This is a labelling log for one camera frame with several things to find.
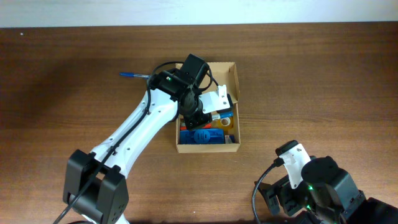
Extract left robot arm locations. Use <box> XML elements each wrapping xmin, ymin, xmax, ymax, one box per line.
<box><xmin>55</xmin><ymin>54</ymin><xmax>212</xmax><ymax>223</ymax></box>

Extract blue ballpoint pen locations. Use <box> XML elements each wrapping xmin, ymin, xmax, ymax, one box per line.
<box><xmin>119</xmin><ymin>72</ymin><xmax>150</xmax><ymax>80</ymax></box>

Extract blue whiteboard marker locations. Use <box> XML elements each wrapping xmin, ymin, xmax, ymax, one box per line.
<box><xmin>212</xmin><ymin>111</ymin><xmax>233</xmax><ymax>120</ymax></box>

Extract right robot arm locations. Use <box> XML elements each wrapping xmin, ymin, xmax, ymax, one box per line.
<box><xmin>252</xmin><ymin>156</ymin><xmax>397</xmax><ymax>224</ymax></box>

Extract blue plastic tray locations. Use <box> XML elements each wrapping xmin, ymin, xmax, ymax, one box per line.
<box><xmin>179</xmin><ymin>129</ymin><xmax>225</xmax><ymax>145</ymax></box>

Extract cardboard box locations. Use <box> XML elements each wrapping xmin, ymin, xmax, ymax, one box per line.
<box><xmin>174</xmin><ymin>61</ymin><xmax>242</xmax><ymax>154</ymax></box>

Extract yellow tape roll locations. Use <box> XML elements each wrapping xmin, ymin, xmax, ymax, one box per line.
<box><xmin>216</xmin><ymin>117</ymin><xmax>234</xmax><ymax>131</ymax></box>

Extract white blue staples box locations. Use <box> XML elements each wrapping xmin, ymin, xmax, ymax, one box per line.
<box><xmin>224</xmin><ymin>135</ymin><xmax>235</xmax><ymax>144</ymax></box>

